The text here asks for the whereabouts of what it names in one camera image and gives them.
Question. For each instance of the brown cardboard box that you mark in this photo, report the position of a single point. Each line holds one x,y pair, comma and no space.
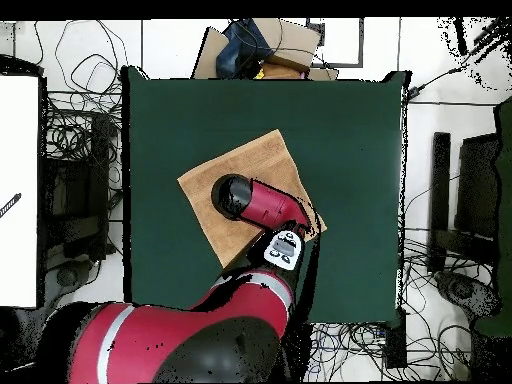
292,40

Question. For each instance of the black equipment stand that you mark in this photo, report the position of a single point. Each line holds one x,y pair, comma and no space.
76,192

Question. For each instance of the black upright bar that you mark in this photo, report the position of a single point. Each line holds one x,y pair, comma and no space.
440,180

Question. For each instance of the orange terry towel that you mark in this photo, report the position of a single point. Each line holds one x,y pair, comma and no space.
256,160

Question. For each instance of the white panel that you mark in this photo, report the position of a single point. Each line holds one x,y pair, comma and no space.
18,180

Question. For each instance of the flat brown cardboard sheet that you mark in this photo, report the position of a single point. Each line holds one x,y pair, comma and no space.
210,52

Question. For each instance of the dark green table cloth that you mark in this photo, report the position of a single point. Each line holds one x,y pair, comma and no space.
180,120

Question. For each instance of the striped black rod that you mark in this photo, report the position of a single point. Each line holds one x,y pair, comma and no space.
11,204

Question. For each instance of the blue garment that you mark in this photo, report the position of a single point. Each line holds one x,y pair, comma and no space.
236,52

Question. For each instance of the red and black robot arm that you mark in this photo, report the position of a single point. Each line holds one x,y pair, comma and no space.
268,204

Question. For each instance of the black pedestal leg with foot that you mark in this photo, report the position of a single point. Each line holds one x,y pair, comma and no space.
464,290
66,276

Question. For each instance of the black box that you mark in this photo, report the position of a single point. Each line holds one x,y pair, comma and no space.
396,344

